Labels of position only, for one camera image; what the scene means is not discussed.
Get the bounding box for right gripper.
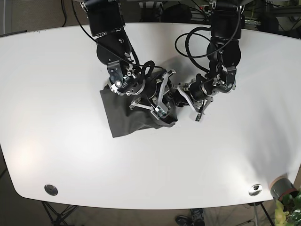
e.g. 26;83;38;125
107;61;175;119

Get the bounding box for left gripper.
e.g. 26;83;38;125
175;66;237;121

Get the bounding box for dark grey T-shirt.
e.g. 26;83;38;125
99;68;182;138

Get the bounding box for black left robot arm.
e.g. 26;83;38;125
176;0;242;121

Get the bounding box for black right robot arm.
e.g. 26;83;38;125
80;0;174;120

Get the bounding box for right metal table grommet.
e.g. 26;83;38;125
248;184;262;196

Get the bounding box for metal table grommet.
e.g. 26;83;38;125
44;184;58;196
248;184;262;196

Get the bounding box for person's dark shoes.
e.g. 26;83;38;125
175;208;205;226

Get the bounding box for grey plant pot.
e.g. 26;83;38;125
269;176;299;201

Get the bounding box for left metal table grommet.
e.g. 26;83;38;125
44;184;58;196

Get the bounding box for green potted plant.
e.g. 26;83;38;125
274;192;301;226

